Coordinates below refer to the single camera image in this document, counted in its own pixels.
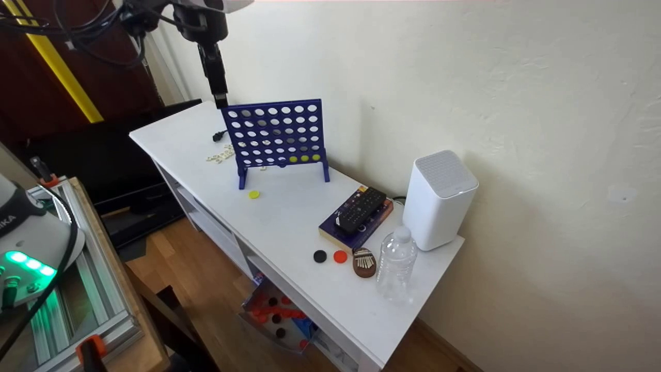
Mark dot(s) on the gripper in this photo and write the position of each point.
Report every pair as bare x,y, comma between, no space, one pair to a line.
204,26

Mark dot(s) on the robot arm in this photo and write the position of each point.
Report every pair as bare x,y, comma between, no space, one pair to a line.
31,243

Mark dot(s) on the black chip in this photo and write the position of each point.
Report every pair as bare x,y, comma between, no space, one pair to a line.
320,256

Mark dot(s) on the red chip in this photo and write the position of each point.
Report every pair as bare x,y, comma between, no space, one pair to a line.
340,257

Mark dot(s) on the heap of letter tiles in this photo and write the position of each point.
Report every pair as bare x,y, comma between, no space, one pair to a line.
222,154

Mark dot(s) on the black cabinet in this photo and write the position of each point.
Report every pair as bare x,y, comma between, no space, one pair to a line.
103,160

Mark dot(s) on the brown door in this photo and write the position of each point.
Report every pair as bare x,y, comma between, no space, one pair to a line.
31,93

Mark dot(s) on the orange clamp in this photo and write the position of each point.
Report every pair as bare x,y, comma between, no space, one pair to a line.
46,178
92,351

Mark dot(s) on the black remote control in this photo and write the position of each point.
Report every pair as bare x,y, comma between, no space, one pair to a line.
359,211

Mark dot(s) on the dark blue book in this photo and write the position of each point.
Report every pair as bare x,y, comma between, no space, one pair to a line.
343,235

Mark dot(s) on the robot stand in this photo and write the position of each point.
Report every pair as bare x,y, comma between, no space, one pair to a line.
106,289

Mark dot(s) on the small wooden thumb piano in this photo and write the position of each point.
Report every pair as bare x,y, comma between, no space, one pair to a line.
364,268

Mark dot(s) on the white box speaker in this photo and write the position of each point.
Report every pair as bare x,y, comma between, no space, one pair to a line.
439,206

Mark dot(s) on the clear box of chips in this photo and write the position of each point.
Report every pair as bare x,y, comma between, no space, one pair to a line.
279,315

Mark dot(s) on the clear plastic water bottle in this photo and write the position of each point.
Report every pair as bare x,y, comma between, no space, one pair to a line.
395,263

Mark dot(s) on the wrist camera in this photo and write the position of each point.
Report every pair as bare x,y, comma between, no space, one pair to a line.
138,20

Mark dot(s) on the blue connect four frame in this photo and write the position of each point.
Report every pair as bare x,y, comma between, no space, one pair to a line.
273,155

